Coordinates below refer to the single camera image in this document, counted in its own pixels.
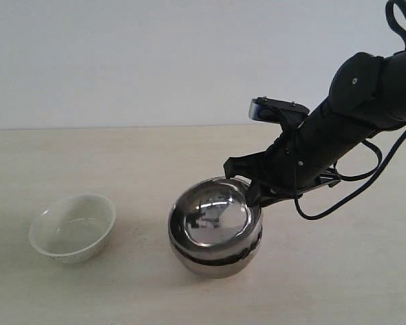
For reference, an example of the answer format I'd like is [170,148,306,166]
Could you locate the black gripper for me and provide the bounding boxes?
[223,101,372,207]

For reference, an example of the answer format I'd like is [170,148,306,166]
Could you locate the ribbed stainless steel bowl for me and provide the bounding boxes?
[168,177,263,260]

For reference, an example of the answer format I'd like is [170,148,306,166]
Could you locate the smooth stainless steel bowl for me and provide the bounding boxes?
[170,231,263,279]

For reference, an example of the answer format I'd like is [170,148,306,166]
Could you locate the white ceramic floral bowl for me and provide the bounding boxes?
[28,193,116,264]

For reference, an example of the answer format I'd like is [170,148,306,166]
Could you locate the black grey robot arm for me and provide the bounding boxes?
[224,51,406,206]

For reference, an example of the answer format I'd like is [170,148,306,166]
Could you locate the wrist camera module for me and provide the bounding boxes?
[248,97,310,124]

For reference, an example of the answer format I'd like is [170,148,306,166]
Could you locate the black cable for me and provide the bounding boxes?
[292,0,406,221]

